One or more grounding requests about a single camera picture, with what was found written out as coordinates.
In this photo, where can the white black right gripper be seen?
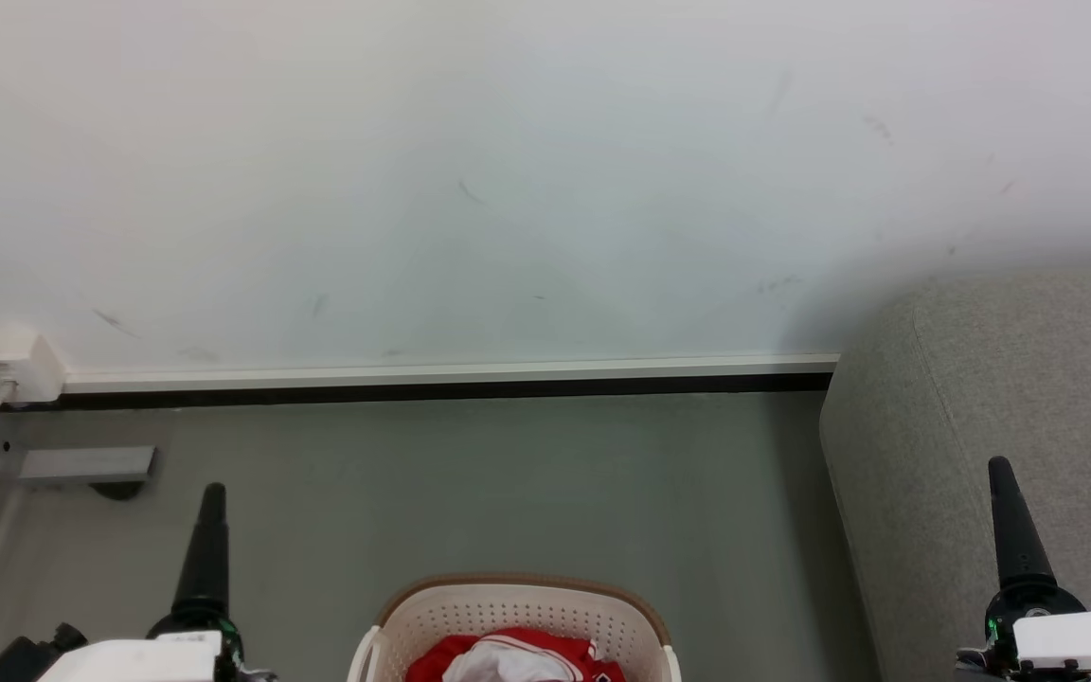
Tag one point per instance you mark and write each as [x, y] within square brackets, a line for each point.
[1085, 639]

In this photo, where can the red basketball jersey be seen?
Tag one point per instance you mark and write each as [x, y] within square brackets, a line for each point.
[508, 658]

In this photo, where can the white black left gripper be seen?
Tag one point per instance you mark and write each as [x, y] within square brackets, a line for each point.
[157, 658]

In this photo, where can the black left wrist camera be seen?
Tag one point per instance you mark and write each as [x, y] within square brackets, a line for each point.
[29, 655]

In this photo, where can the grey metal floor bracket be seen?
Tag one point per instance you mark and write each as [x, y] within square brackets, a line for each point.
[86, 464]

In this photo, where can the dark round floor foot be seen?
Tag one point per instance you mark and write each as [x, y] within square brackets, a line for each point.
[117, 491]

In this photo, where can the white and black baseboard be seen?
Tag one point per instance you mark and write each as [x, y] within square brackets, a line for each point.
[451, 379]

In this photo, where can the grey fabric sofa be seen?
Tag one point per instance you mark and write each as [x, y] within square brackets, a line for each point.
[1000, 379]

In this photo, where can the cream perforated laundry basket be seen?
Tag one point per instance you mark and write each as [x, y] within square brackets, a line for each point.
[517, 606]

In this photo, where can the white wall power adapter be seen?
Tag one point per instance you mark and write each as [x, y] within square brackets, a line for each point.
[10, 362]

